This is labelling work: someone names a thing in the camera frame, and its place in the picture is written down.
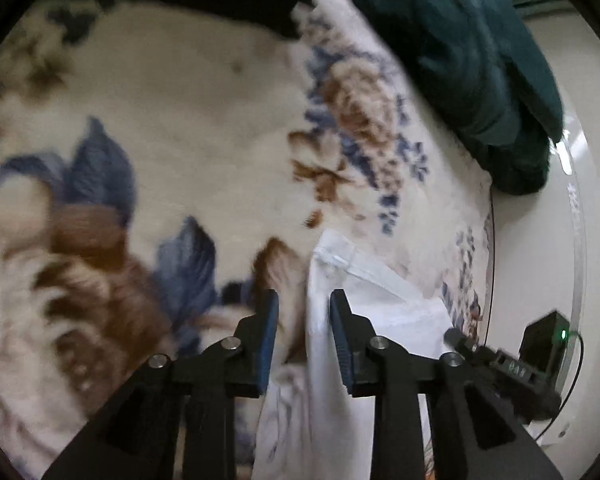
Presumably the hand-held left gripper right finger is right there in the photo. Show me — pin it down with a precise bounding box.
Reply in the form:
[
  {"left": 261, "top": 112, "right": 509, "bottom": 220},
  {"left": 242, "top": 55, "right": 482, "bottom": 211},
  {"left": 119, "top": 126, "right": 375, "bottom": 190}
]
[{"left": 329, "top": 288, "right": 563, "bottom": 480}]

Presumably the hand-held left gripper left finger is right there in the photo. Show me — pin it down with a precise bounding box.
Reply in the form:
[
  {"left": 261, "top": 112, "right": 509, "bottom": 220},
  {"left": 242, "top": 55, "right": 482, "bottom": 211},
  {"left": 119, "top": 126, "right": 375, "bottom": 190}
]
[{"left": 40, "top": 289, "right": 281, "bottom": 480}]

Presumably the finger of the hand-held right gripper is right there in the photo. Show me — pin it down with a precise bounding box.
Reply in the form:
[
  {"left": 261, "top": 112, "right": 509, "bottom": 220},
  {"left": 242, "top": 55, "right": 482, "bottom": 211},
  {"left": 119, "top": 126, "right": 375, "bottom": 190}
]
[{"left": 444, "top": 327, "right": 497, "bottom": 377}]

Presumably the white t-shirt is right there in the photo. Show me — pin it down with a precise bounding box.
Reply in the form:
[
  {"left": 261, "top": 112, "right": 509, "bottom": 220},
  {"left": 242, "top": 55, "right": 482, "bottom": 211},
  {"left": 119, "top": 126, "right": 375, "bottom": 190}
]
[{"left": 252, "top": 229, "right": 453, "bottom": 480}]

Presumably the floral blanket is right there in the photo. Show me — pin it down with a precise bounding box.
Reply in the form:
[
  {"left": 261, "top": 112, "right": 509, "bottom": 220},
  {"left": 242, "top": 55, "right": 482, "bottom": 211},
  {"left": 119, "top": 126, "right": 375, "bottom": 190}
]
[{"left": 0, "top": 0, "right": 496, "bottom": 480}]

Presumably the dark teal quilt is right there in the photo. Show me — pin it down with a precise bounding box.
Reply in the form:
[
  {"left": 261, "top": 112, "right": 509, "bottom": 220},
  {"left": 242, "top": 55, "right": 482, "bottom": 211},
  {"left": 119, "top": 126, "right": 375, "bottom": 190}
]
[{"left": 325, "top": 0, "right": 566, "bottom": 196}]

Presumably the black folded garment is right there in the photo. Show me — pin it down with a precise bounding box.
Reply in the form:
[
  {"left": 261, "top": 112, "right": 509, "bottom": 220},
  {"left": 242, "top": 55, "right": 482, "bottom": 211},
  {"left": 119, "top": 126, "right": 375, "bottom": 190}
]
[{"left": 45, "top": 0, "right": 318, "bottom": 41}]

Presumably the black cable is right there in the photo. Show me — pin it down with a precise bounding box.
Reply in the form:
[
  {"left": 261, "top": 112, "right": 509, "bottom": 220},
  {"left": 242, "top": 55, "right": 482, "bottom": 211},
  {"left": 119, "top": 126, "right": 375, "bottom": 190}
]
[{"left": 555, "top": 330, "right": 587, "bottom": 418}]

